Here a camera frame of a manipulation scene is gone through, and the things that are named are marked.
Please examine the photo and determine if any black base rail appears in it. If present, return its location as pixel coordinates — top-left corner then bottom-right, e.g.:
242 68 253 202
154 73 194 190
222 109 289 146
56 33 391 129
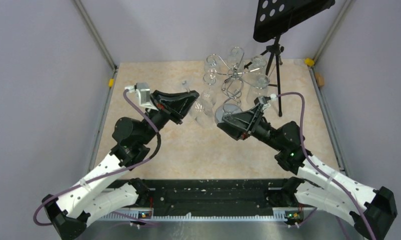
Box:
108 177 310 224

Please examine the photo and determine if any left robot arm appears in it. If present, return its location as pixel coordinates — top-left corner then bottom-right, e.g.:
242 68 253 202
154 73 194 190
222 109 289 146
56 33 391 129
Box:
40 90 199 240

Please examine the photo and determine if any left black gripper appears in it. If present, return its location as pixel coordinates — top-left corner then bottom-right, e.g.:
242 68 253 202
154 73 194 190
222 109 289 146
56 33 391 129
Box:
139 89 200 145

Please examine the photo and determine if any black music stand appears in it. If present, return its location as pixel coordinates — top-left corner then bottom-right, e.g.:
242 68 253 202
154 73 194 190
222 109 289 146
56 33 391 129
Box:
243 0 336 117

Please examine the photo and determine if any back right hanging glass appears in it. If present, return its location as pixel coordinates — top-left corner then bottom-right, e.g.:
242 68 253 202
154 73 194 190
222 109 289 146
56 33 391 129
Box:
248 55 268 74

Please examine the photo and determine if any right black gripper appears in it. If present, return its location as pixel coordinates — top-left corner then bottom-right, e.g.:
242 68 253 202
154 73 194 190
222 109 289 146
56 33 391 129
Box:
217 102 284 152

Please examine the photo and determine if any yellow corner clip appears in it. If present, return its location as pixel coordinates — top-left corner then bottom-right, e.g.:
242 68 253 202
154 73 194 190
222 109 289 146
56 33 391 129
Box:
304 58 315 67

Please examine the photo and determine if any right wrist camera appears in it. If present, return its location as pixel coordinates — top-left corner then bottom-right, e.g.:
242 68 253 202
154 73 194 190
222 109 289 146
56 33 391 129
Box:
254 93 278 112

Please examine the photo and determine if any chrome wine glass rack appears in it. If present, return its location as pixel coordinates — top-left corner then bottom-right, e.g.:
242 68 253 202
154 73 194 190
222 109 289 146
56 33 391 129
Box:
210 55 257 124

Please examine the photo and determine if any right hanging wine glass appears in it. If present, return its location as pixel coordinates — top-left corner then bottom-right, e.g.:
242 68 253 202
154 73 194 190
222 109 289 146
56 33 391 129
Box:
244 73 270 104

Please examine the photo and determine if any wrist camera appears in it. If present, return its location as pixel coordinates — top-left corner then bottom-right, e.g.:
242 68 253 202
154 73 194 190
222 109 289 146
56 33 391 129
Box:
254 93 278 112
124 82 157 110

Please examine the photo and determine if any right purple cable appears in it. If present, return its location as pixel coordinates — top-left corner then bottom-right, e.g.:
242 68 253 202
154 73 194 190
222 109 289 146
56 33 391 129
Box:
274 92 377 240

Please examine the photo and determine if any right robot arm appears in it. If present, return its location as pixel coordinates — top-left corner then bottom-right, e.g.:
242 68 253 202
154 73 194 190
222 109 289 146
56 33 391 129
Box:
217 103 398 240

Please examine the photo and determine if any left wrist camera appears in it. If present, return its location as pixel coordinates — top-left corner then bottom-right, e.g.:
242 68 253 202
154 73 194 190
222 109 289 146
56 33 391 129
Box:
124 82 157 110

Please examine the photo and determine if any clear wine glass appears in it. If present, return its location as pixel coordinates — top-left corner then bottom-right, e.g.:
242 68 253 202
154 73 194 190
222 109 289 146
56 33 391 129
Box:
188 96 213 129
201 72 217 108

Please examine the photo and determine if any yellow left edge clip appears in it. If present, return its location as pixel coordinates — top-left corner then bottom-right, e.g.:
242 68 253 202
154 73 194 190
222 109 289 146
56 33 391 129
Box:
108 78 115 88

